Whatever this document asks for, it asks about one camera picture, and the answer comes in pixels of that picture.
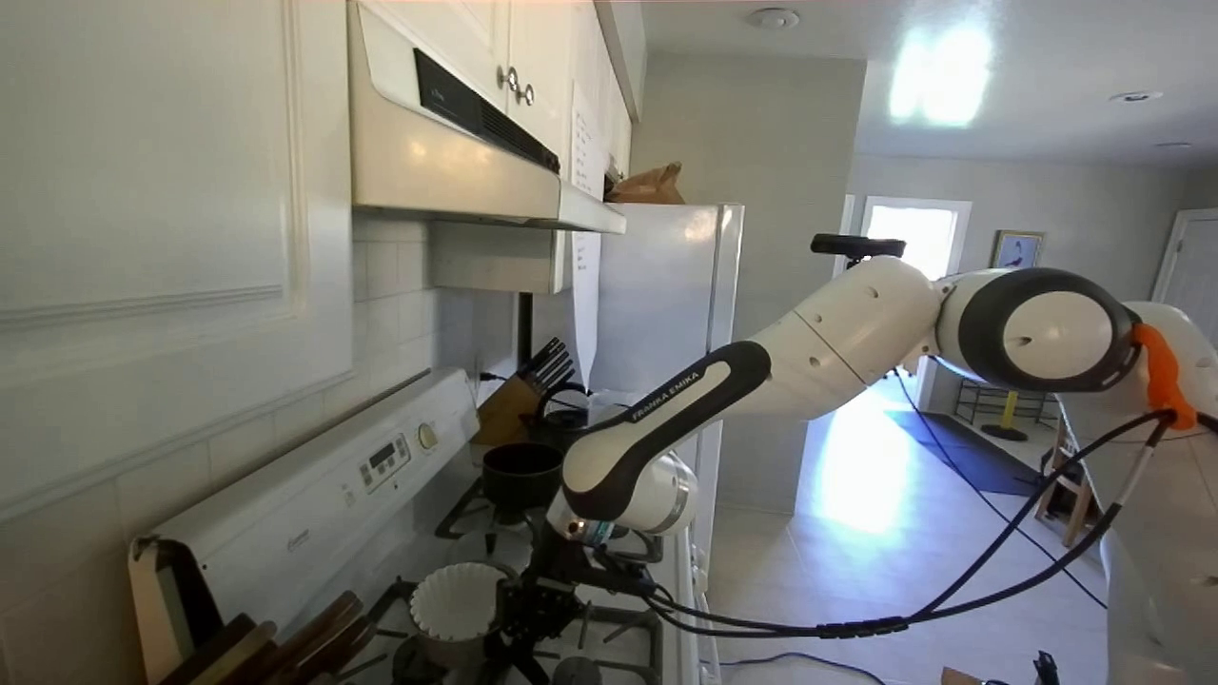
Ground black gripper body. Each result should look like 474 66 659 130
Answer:
489 529 659 666

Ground white fluted paper bowl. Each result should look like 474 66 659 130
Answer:
410 563 504 642

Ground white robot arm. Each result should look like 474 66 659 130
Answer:
504 256 1218 685

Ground left black burner grate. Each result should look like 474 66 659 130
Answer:
337 580 667 685

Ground small steel pot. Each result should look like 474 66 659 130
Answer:
394 563 504 685

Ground white gas stove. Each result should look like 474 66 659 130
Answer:
127 365 701 685

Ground wooden knife block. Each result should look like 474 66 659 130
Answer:
476 340 575 449

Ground white refrigerator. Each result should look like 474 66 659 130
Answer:
593 205 748 606

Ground brown paper bag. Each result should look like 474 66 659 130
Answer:
608 163 681 205

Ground dark floor mat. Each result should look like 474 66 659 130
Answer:
892 412 1038 496

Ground white range hood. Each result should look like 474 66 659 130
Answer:
349 0 623 293

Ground white upper cabinet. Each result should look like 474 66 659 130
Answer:
0 0 356 514

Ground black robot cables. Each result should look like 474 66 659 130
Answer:
607 407 1178 642

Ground black camera boom stand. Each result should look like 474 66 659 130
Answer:
810 233 908 265

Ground framed wall picture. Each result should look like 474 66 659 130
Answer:
989 228 1042 265

